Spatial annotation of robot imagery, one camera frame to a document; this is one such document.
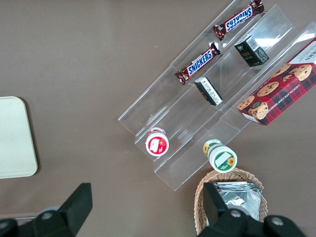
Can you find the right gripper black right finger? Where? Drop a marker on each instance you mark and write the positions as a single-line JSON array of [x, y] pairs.
[[229, 224]]

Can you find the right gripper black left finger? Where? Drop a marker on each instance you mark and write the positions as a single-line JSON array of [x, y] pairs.
[[71, 212]]

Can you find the light tan wicker basket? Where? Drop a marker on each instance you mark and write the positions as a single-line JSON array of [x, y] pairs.
[[202, 197]]

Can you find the beige plastic tray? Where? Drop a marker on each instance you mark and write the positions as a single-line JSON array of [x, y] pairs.
[[14, 138]]

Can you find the silver foil packets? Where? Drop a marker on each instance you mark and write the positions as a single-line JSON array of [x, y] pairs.
[[242, 200]]

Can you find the green lid yogurt cup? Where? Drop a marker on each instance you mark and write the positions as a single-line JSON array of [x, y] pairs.
[[222, 158]]

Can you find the red lid yogurt cup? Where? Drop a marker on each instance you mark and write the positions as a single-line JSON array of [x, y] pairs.
[[157, 144]]

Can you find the clear acrylic stepped display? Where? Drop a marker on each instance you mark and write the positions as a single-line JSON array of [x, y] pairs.
[[187, 118]]

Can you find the small black carton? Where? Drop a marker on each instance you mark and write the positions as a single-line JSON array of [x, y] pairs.
[[251, 53], [208, 91]]

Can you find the red chocolate chip cookie box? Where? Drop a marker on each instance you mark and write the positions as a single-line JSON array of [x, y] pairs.
[[279, 93]]

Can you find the Snickers chocolate bar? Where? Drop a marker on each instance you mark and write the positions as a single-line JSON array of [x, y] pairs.
[[238, 20], [198, 64]]

